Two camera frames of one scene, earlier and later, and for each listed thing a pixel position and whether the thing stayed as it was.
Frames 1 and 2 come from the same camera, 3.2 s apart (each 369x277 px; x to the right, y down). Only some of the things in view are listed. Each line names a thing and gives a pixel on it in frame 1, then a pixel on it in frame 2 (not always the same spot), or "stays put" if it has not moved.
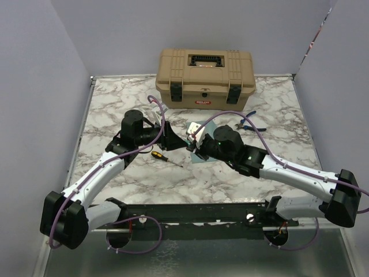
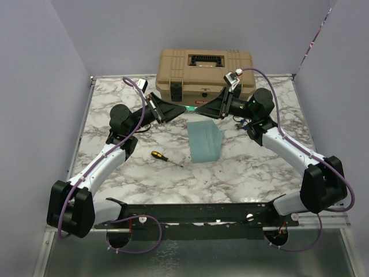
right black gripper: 199,152 -> 218,107
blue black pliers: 241,125 stays put
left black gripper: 169,139 -> 165,111
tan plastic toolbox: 206,79 stays put
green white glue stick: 188,142 -> 191,108
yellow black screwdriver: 159,156 stays put
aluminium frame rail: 93,80 stays put
